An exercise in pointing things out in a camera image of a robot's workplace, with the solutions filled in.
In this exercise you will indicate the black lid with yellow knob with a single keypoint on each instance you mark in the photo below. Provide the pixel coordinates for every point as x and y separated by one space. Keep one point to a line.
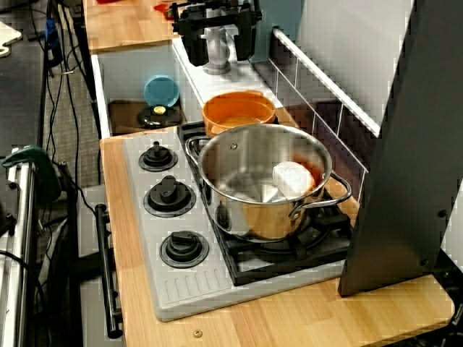
159 116

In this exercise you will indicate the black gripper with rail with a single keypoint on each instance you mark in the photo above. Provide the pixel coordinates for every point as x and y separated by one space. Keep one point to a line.
220 11

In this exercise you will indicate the wooden kitchen countertop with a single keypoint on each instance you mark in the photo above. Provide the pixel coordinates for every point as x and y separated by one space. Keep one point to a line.
289 318

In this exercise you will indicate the black burner grate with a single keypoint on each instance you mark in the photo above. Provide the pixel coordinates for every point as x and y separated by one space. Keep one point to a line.
275 260
190 130

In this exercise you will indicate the white round toy food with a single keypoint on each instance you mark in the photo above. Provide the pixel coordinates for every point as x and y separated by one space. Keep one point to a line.
293 179

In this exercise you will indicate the black hood support panel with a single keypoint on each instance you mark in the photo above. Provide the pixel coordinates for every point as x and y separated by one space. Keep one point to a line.
401 162

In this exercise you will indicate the grey stove panel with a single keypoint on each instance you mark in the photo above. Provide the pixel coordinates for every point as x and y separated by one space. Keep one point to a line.
144 224

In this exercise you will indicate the orange plastic pot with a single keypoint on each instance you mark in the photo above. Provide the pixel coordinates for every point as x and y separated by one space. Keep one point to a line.
235 105

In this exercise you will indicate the stainless steel pot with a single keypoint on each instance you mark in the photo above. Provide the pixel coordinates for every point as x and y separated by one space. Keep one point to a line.
260 220

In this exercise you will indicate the metal frame rail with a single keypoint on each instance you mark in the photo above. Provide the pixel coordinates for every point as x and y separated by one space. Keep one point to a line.
21 224

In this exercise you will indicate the dark tile backsplash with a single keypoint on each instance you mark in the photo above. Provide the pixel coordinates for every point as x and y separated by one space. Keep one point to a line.
325 121

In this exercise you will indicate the green clamp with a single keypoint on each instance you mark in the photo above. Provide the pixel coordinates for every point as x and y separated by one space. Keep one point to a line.
45 170

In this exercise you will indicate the white sink unit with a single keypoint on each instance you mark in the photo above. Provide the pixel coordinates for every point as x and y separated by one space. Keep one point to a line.
217 86

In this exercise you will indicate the black stove knob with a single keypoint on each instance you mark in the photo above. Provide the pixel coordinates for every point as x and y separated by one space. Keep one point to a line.
158 157
184 249
169 197

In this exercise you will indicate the grey toy faucet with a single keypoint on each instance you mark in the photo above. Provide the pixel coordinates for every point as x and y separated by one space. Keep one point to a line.
217 54

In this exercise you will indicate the blue plastic plate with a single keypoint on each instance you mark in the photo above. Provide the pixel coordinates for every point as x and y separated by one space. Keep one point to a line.
161 90

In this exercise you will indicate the white oven door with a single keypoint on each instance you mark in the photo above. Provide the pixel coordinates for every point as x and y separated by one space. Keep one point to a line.
90 289

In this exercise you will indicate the red toy object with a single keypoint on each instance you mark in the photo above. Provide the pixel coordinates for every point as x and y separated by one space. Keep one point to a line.
164 9

